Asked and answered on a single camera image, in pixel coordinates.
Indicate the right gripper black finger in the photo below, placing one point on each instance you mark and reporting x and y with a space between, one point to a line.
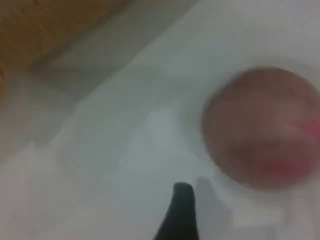
181 215

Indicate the pink peach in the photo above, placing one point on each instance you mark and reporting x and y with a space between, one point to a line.
257 125

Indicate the brown jute tote bag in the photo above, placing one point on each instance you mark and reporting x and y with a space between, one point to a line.
37 25

